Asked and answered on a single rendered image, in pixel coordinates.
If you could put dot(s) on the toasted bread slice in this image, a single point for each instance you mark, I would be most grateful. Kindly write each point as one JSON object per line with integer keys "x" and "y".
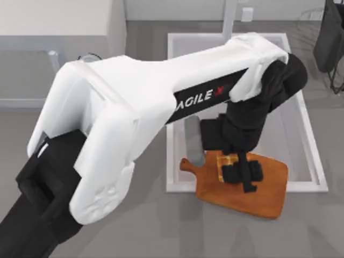
{"x": 220, "y": 160}

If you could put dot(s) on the pale grey rounded box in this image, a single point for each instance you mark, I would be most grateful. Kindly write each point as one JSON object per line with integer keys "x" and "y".
{"x": 194, "y": 145}

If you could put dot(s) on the wooden cutting board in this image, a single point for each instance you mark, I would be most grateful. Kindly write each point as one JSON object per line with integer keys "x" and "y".
{"x": 242, "y": 204}

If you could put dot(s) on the white sink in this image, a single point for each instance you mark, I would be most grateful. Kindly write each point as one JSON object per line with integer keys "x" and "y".
{"x": 301, "y": 150}

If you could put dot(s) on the tall pale tap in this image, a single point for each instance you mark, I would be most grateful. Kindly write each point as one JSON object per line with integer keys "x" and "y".
{"x": 229, "y": 18}

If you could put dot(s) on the clear glass cup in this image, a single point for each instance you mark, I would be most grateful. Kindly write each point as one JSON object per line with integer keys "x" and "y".
{"x": 90, "y": 57}

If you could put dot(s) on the white wall socket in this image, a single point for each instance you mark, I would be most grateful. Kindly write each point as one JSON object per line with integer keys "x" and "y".
{"x": 247, "y": 14}

